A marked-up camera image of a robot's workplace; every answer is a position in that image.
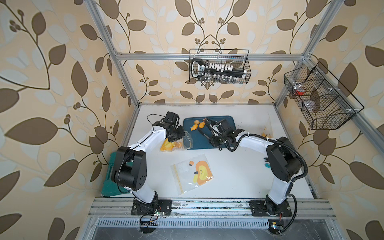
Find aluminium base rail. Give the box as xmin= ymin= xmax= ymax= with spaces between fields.
xmin=88 ymin=198 xmax=336 ymax=220

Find wire basket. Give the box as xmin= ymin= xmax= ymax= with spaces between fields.
xmin=284 ymin=62 xmax=364 ymax=130
xmin=189 ymin=48 xmax=252 ymax=85

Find clear duck zip bag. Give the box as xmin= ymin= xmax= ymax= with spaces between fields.
xmin=261 ymin=114 xmax=274 ymax=138

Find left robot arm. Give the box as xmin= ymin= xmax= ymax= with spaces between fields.
xmin=111 ymin=112 xmax=185 ymax=205

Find red item in basket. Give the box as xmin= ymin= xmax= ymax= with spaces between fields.
xmin=295 ymin=88 xmax=306 ymax=96

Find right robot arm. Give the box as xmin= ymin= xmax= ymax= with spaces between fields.
xmin=204 ymin=119 xmax=308 ymax=216

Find back wire basket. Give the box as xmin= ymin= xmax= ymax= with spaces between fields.
xmin=189 ymin=48 xmax=252 ymax=85

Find black corrugated cable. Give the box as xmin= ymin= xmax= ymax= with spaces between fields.
xmin=226 ymin=133 xmax=309 ymax=235

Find orange duck zip bag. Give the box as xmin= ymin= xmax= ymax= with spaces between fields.
xmin=160 ymin=131 xmax=193 ymax=152

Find black tongs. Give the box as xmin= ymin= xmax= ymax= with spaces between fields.
xmin=198 ymin=119 xmax=224 ymax=151

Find right wire basket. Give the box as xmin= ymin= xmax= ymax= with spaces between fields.
xmin=284 ymin=62 xmax=364 ymax=130

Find green box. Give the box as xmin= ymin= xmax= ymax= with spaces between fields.
xmin=101 ymin=152 xmax=131 ymax=197

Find clear zip bag yellow strip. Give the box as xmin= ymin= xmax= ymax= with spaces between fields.
xmin=171 ymin=154 xmax=214 ymax=195

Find orange cookie cluster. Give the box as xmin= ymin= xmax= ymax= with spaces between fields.
xmin=191 ymin=122 xmax=206 ymax=131

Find teal tray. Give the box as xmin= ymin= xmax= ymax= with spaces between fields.
xmin=183 ymin=116 xmax=236 ymax=150

